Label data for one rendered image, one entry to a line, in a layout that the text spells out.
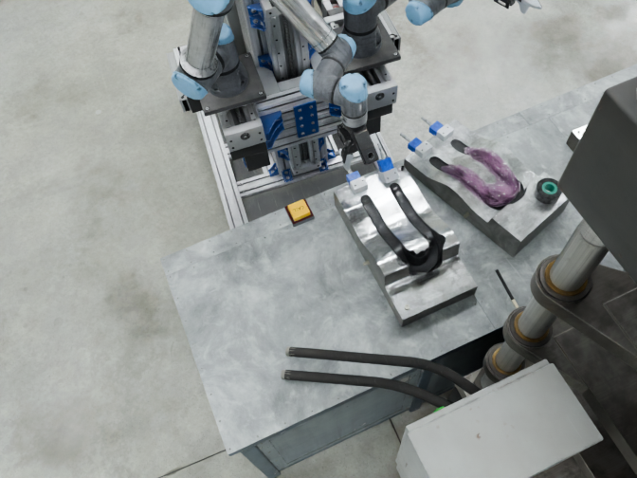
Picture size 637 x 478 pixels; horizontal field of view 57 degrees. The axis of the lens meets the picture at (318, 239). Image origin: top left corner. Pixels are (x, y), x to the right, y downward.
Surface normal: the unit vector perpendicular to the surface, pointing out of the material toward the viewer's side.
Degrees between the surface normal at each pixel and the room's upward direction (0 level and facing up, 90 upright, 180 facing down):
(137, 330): 0
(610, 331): 0
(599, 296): 0
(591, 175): 90
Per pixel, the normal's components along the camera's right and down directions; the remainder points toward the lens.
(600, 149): -0.91, 0.38
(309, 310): -0.07, -0.48
